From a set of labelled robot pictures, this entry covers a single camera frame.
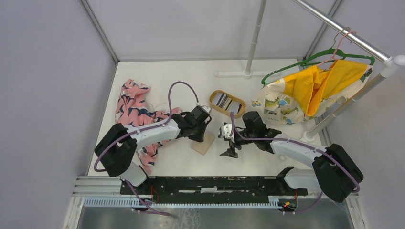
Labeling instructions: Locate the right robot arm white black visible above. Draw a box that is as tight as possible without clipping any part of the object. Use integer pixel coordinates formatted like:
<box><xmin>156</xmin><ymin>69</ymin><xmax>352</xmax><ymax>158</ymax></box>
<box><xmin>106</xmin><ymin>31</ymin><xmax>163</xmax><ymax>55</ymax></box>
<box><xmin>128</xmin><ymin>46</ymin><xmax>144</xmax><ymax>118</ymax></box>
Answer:
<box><xmin>219</xmin><ymin>112</ymin><xmax>364</xmax><ymax>203</ymax></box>

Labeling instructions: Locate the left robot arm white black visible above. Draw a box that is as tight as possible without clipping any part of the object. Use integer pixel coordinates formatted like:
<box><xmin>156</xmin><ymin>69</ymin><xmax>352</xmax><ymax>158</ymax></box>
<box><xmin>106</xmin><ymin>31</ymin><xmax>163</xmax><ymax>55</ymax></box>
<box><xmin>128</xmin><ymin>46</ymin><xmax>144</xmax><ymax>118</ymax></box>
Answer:
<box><xmin>94</xmin><ymin>105</ymin><xmax>212</xmax><ymax>195</ymax></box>

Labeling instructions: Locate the oval wooden card tray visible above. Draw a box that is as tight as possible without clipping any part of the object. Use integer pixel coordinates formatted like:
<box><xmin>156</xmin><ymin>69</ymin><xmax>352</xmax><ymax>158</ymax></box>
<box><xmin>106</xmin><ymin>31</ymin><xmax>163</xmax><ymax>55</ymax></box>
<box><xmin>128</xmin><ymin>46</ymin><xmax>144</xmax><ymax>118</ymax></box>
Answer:
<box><xmin>209</xmin><ymin>90</ymin><xmax>246</xmax><ymax>119</ymax></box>

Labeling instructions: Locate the pink patterned garment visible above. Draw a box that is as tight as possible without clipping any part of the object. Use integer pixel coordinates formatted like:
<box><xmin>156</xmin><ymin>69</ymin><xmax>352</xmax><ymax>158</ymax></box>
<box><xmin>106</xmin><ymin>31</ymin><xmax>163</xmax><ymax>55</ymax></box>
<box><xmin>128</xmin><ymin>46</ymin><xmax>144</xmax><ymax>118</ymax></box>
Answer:
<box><xmin>115</xmin><ymin>79</ymin><xmax>169</xmax><ymax>174</ymax></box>

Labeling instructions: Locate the white rack pole with base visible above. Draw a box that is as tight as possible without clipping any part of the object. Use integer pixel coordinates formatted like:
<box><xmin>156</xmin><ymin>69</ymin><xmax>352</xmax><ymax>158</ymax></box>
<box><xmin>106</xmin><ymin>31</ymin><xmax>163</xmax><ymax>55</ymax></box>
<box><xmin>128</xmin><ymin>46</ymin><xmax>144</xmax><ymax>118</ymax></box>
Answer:
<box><xmin>213</xmin><ymin>0</ymin><xmax>267</xmax><ymax>79</ymax></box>

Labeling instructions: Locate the yellow dinosaur print garment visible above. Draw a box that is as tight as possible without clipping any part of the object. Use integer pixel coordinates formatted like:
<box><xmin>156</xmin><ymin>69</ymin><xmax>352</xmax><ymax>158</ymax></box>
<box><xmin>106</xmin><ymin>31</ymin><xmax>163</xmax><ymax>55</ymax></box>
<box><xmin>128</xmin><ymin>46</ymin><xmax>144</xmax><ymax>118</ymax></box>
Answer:
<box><xmin>248</xmin><ymin>60</ymin><xmax>373</xmax><ymax>125</ymax></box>

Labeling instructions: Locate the pink clothes hanger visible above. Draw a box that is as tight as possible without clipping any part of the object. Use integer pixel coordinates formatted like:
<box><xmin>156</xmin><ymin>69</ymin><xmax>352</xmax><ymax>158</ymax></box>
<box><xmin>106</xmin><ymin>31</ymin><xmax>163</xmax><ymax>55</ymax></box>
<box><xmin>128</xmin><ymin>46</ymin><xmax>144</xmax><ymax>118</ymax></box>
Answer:
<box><xmin>317</xmin><ymin>31</ymin><xmax>357</xmax><ymax>66</ymax></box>

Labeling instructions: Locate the green clothes hanger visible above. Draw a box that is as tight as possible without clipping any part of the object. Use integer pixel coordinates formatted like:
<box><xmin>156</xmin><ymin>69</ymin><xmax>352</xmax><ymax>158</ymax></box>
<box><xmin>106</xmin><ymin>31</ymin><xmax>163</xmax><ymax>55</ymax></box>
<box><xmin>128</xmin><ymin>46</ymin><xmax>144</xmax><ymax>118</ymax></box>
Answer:
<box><xmin>261</xmin><ymin>48</ymin><xmax>376</xmax><ymax>86</ymax></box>

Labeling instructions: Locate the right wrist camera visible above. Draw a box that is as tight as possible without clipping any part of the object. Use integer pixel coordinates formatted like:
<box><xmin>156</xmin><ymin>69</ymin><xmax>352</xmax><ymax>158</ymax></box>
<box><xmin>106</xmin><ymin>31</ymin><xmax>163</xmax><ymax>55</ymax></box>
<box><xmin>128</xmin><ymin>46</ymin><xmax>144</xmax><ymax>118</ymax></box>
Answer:
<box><xmin>223</xmin><ymin>124</ymin><xmax>234</xmax><ymax>139</ymax></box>

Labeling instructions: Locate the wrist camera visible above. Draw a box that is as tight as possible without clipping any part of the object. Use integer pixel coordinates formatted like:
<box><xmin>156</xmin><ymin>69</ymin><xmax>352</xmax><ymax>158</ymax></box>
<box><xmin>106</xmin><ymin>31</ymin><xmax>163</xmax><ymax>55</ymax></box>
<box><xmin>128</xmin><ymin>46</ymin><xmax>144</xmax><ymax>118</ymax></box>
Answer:
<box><xmin>223</xmin><ymin>124</ymin><xmax>234</xmax><ymax>139</ymax></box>
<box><xmin>201</xmin><ymin>105</ymin><xmax>212</xmax><ymax>115</ymax></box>

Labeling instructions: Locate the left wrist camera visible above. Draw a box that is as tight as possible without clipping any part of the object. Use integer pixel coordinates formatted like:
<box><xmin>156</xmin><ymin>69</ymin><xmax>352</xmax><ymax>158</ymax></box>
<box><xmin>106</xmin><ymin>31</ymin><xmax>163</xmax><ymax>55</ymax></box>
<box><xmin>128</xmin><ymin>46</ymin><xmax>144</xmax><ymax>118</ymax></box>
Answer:
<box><xmin>201</xmin><ymin>105</ymin><xmax>212</xmax><ymax>115</ymax></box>

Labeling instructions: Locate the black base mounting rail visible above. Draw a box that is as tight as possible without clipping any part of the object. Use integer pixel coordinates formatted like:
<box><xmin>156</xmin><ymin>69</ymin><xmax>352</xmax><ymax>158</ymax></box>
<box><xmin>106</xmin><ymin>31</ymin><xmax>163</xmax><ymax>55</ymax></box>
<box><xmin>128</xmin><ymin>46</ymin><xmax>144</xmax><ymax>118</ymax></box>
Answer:
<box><xmin>134</xmin><ymin>176</ymin><xmax>308</xmax><ymax>204</ymax></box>

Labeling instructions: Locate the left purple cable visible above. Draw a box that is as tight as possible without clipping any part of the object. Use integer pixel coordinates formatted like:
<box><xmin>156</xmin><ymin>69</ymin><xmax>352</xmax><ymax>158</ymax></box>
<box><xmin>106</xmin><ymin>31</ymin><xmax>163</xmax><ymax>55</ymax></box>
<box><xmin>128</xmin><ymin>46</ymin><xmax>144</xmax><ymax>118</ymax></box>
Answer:
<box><xmin>93</xmin><ymin>81</ymin><xmax>203</xmax><ymax>217</ymax></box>

